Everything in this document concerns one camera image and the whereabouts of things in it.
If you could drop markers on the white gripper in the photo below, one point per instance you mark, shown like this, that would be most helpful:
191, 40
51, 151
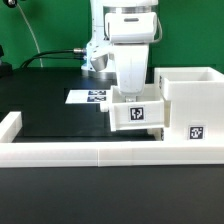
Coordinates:
130, 36

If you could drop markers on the white drawer box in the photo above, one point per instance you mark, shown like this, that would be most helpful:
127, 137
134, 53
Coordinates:
157, 133
147, 112

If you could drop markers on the white drawer box front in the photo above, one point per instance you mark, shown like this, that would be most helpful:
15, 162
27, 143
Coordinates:
157, 133

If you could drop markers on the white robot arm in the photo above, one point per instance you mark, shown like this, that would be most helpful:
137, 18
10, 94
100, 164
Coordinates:
99, 8

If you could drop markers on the white drawer cabinet housing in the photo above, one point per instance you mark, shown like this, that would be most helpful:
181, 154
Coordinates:
194, 103

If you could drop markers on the white marker tag sheet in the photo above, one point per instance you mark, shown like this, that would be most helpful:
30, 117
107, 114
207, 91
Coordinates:
87, 96

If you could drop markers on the black object at left edge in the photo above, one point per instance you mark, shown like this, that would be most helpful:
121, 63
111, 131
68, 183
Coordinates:
5, 67

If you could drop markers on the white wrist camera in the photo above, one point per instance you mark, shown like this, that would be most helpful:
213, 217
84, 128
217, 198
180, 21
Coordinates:
102, 59

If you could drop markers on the white border fence frame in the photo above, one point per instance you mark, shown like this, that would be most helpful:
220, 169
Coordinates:
100, 154

